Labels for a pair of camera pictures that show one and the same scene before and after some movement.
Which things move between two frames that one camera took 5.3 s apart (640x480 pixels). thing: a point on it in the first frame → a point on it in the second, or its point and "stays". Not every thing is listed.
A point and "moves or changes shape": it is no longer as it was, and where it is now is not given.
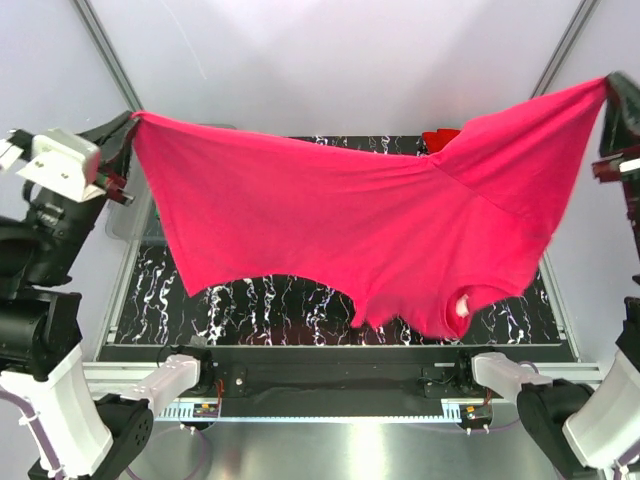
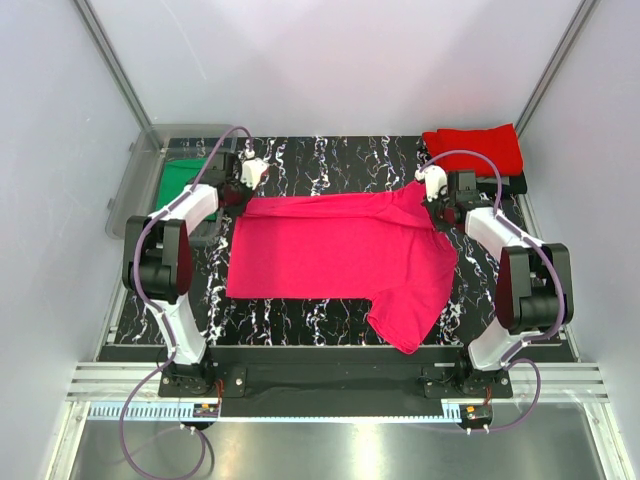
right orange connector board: [475, 413] stays
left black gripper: [115, 135] → [237, 210]
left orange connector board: [206, 410] stays
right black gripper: [620, 127] → [440, 226]
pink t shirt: [404, 240] moves or changes shape
